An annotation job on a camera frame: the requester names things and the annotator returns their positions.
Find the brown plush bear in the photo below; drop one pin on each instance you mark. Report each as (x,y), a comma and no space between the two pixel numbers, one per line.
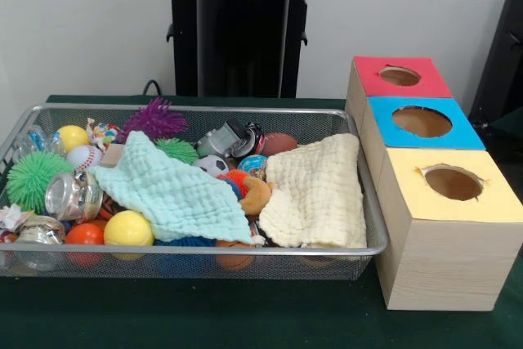
(255,198)

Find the large yellow ball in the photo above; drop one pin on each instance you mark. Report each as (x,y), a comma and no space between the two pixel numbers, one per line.
(128,228)

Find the wooden box with three holes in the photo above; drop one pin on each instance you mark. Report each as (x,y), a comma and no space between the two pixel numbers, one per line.
(441,267)

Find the brown toy football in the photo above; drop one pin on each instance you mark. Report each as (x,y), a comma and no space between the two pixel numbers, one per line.
(280,144)

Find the black upright panel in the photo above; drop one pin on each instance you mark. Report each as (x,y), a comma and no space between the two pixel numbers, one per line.
(502,59)

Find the large green spiky ball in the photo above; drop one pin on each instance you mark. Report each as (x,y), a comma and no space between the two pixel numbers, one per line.
(34,181)

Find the clear plastic jar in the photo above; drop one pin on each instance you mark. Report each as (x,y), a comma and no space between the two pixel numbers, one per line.
(71,198)

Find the purple spiky ball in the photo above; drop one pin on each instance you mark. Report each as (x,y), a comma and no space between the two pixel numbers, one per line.
(155,118)

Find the cream cloth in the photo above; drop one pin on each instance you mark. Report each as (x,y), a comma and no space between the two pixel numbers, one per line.
(318,189)

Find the small soccer ball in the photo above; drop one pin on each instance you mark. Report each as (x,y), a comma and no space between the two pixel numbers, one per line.
(212,164)

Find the silver mesh bin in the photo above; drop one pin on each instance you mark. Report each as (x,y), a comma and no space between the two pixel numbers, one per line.
(286,267)

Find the white baseball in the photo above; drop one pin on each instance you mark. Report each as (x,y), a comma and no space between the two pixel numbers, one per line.
(83,157)

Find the mint green cloth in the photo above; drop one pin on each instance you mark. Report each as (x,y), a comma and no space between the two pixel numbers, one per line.
(171,189)

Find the orange ball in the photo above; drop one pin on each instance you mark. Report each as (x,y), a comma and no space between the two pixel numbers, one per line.
(83,234)

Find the small yellow ball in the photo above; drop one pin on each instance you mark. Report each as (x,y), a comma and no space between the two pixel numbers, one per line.
(73,137)

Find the dark green table cloth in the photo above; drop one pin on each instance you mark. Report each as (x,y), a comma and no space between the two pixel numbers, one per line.
(508,132)
(245,316)

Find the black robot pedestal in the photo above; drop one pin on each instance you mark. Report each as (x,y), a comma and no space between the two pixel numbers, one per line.
(241,59)

